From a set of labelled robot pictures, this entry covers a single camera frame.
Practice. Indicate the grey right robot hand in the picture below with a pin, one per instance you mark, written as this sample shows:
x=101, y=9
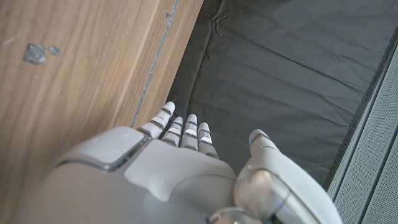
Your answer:
x=161, y=180

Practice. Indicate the black backdrop curtain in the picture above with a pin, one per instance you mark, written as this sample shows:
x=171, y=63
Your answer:
x=280, y=77

